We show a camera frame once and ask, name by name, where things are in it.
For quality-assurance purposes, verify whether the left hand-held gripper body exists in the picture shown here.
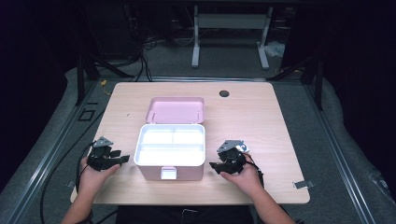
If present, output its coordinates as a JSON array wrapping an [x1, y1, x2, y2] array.
[[86, 135, 115, 173]]

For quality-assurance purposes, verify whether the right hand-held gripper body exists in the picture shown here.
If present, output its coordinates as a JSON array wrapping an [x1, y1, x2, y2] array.
[[216, 139, 250, 172]]

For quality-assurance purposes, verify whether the pink storage box with lid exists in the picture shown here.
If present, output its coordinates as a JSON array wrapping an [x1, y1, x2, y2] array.
[[133, 96, 206, 182]]

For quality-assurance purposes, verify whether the person's left hand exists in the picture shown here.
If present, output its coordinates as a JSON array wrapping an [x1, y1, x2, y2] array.
[[77, 156, 122, 198]]

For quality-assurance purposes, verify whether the person's right hand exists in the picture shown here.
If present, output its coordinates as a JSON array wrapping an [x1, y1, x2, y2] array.
[[219, 154, 265, 198]]

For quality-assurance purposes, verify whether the white divided tray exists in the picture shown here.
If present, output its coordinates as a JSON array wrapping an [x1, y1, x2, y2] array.
[[134, 123, 206, 167]]

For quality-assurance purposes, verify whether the person's dark clothing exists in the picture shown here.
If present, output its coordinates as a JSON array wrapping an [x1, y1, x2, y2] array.
[[115, 204, 255, 224]]

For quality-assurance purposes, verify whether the black metal stand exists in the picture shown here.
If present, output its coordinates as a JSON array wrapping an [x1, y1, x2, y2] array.
[[75, 53, 101, 106], [270, 55, 325, 112]]

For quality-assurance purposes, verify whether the clear plastic bag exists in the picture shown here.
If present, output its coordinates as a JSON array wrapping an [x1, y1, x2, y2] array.
[[263, 40, 286, 59]]

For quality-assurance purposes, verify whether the black floor cable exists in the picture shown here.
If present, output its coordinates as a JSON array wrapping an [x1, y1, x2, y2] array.
[[39, 109, 106, 224]]

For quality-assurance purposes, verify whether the aluminium floor rail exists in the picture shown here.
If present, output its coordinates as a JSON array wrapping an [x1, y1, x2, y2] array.
[[5, 79, 100, 224], [303, 83, 377, 224]]

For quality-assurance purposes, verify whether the thin white cord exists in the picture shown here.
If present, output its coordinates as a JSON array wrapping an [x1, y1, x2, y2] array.
[[180, 208, 199, 224]]

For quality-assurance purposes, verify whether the yellow connector with cable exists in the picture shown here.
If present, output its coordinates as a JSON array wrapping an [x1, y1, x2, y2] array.
[[99, 79, 112, 96]]

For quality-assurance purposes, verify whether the bundle of black cables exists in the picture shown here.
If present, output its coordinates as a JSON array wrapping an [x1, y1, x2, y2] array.
[[92, 32, 158, 83]]

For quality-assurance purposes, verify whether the white metal desk frame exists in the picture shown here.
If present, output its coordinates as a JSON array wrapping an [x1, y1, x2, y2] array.
[[191, 5, 275, 70]]

